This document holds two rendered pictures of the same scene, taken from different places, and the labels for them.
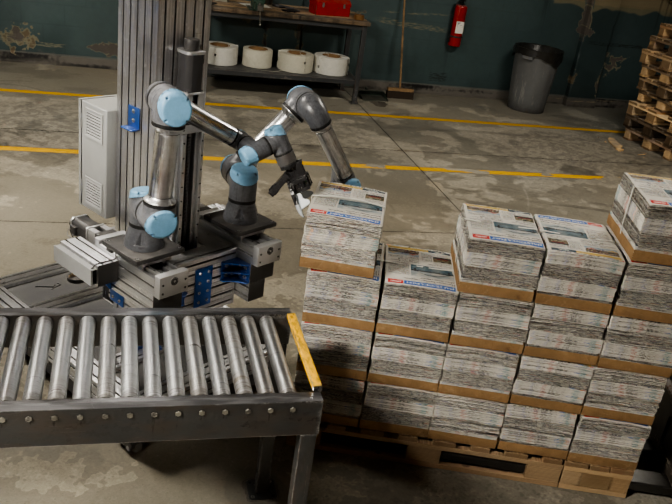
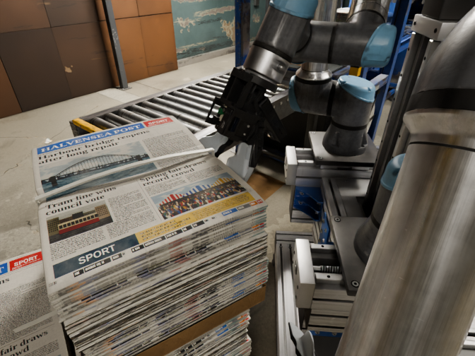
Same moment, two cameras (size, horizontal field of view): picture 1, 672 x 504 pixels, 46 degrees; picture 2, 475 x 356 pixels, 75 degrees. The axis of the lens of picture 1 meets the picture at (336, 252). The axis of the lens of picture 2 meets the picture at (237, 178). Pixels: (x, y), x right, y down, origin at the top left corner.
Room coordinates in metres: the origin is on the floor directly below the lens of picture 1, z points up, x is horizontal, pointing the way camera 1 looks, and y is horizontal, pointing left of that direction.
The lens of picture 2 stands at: (3.33, -0.12, 1.34)
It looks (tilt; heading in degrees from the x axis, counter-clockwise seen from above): 34 degrees down; 146
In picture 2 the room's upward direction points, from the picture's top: straight up
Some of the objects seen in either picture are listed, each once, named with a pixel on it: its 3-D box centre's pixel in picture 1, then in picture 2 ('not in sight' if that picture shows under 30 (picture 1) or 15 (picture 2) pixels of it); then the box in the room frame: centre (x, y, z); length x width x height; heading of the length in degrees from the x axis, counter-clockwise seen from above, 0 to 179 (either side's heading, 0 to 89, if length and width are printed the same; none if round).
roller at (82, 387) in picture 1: (84, 360); (222, 97); (1.97, 0.70, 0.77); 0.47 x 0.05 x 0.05; 17
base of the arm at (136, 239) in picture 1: (144, 232); (346, 132); (2.73, 0.74, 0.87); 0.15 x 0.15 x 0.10
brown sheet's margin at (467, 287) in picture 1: (490, 270); not in sight; (2.87, -0.62, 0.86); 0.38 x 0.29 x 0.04; 0
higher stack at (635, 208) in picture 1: (623, 338); not in sight; (2.86, -1.21, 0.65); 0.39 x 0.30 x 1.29; 179
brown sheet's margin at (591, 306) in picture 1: (564, 281); not in sight; (2.86, -0.92, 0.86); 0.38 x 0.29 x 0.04; 179
